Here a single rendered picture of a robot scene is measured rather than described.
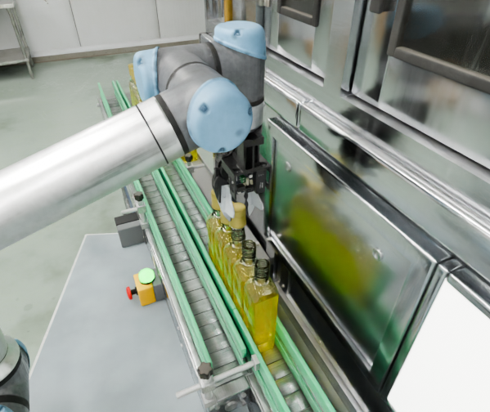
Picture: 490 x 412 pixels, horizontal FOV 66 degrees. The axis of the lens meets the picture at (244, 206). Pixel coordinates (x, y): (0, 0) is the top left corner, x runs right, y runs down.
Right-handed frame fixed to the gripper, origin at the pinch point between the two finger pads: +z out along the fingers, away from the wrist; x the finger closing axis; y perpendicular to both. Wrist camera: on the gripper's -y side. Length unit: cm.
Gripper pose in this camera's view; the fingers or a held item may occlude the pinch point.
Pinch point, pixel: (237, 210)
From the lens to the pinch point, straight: 76.6
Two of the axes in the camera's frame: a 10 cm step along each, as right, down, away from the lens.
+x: 9.1, -2.5, 3.2
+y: 4.1, 5.5, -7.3
